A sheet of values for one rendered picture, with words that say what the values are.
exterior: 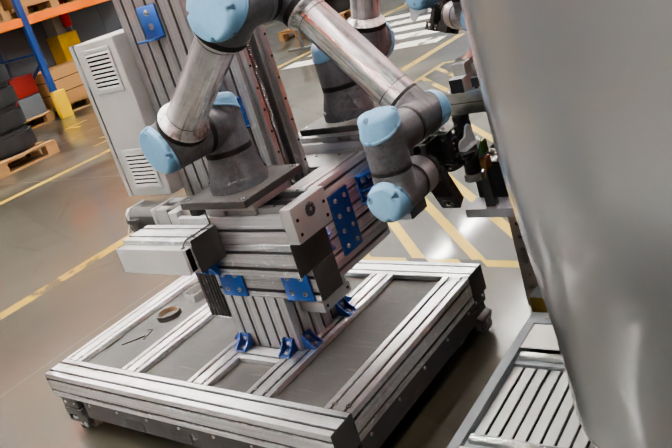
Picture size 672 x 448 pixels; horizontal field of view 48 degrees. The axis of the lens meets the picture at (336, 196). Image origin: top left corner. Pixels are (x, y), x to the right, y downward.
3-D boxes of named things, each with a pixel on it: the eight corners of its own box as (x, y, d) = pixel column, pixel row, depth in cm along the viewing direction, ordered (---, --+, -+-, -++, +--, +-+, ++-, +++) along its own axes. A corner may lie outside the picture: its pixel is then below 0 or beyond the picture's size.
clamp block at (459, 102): (487, 112, 150) (481, 86, 149) (447, 117, 156) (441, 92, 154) (497, 103, 154) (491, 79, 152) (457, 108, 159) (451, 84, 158)
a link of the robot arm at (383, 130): (381, 99, 139) (397, 154, 142) (345, 121, 131) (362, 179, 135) (416, 95, 134) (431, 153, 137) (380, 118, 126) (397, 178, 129)
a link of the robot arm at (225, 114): (260, 135, 183) (242, 81, 178) (221, 156, 174) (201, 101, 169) (228, 137, 191) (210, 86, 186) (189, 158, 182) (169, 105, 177)
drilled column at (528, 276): (557, 306, 247) (531, 189, 233) (528, 305, 253) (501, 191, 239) (566, 290, 254) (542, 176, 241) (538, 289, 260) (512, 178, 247)
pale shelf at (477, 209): (520, 217, 217) (518, 207, 216) (467, 218, 227) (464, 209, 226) (565, 159, 249) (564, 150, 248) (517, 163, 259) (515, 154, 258)
